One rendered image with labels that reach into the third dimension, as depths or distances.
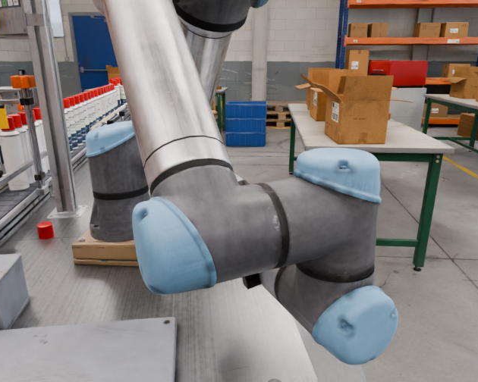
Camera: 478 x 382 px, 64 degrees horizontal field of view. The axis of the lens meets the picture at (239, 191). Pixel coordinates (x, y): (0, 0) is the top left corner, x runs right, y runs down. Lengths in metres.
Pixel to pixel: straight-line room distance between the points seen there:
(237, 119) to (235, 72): 2.90
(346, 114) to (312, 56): 6.31
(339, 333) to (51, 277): 0.62
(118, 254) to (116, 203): 0.10
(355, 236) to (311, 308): 0.08
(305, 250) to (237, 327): 0.35
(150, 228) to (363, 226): 0.18
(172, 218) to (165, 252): 0.02
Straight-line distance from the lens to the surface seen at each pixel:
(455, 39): 8.31
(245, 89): 8.51
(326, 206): 0.32
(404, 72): 6.13
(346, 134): 2.26
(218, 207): 0.29
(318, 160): 0.33
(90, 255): 0.86
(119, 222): 0.83
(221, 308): 0.69
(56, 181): 1.13
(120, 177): 0.81
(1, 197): 1.22
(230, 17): 0.60
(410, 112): 6.25
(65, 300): 0.77
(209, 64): 0.66
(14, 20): 1.13
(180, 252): 0.27
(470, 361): 2.08
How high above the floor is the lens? 1.23
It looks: 19 degrees down
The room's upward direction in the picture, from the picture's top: straight up
